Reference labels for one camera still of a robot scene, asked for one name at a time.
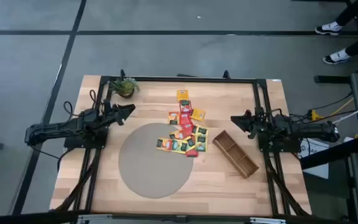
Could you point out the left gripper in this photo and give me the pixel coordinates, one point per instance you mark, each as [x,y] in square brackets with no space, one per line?
[110,112]

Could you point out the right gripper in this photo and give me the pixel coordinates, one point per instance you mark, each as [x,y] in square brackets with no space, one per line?
[259,121]

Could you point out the wooden compartment tray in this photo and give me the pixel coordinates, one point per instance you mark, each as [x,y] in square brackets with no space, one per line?
[235,154]

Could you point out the orange tea bag packet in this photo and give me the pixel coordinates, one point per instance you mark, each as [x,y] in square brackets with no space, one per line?
[173,118]
[164,144]
[182,95]
[174,134]

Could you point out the round grey mat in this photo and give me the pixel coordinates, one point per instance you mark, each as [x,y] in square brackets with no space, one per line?
[155,161]

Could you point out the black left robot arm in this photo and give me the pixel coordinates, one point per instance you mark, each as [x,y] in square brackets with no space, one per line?
[57,129]

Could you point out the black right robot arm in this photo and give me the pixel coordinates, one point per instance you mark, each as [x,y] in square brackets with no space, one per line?
[306,129]

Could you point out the yellow tea bag packet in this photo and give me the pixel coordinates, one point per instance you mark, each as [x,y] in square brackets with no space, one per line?
[198,114]

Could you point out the potted green plant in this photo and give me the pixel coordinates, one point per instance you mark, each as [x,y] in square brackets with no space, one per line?
[124,87]

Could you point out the white printed sheet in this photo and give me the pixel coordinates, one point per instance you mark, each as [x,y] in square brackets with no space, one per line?
[317,168]

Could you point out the black beam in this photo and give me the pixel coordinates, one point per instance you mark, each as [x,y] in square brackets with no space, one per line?
[331,154]

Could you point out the black desk foot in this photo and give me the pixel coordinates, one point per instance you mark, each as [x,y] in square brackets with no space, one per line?
[331,79]

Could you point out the person's foot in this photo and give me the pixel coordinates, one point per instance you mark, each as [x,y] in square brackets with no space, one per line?
[337,57]
[328,28]

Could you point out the black crossbar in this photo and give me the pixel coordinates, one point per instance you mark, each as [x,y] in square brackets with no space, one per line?
[26,217]

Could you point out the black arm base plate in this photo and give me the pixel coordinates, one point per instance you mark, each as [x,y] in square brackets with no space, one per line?
[278,147]
[73,143]

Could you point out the black aluminium table frame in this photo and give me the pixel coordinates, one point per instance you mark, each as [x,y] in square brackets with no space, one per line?
[182,79]

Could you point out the silver bracket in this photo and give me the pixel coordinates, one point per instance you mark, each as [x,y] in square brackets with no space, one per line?
[267,221]
[95,217]

